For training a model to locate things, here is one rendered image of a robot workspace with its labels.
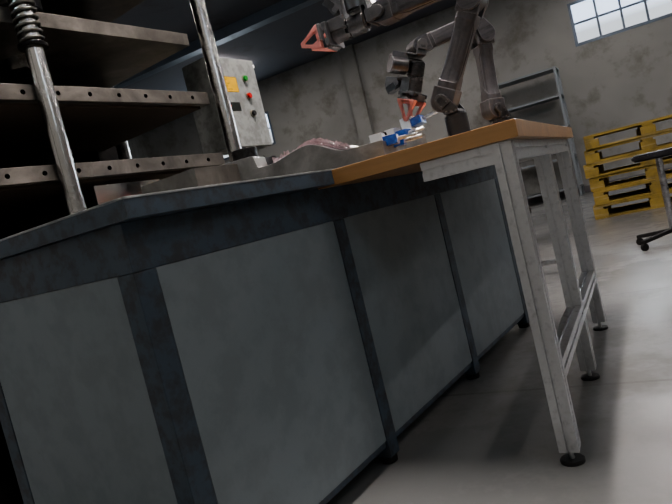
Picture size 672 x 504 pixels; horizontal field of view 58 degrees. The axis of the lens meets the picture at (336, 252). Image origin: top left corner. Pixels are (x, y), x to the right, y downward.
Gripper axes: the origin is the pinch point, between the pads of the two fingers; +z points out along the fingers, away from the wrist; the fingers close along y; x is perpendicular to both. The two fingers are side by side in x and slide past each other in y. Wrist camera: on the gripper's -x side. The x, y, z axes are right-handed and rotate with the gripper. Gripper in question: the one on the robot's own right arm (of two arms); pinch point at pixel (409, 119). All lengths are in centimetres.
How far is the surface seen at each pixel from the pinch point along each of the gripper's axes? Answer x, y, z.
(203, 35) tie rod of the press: -88, 17, -25
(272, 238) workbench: 16, 88, 34
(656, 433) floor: 95, 34, 70
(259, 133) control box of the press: -87, -20, 10
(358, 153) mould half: 12, 49, 13
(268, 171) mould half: -13, 57, 22
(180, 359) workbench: 23, 119, 54
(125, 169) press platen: -74, 61, 28
